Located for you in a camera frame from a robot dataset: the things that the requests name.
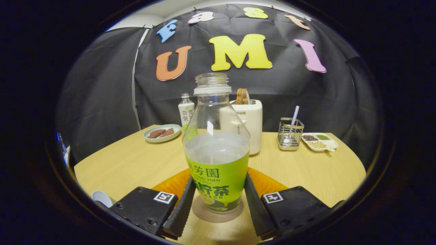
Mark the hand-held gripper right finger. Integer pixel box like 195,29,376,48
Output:
244,167,345,239

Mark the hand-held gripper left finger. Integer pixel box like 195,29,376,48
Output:
109,168,197,239

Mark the round brown coaster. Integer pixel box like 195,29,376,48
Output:
192,195,244,223

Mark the clear juice bottle green label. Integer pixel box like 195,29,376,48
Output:
182,72,251,214

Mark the white cup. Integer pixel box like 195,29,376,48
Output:
92,191,113,208

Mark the small white green bottle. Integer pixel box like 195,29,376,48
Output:
178,93,195,131

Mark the wooden table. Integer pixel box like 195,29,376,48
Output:
74,125,367,245

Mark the pale green plate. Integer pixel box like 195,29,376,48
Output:
143,124,181,143

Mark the white toaster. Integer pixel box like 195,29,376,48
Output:
220,99,263,156

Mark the white divided dish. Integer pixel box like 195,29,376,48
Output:
301,132,339,152

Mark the brown bread slice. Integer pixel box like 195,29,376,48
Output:
236,88,251,105

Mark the metal wire utensil holder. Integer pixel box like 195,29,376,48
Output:
277,117,305,151

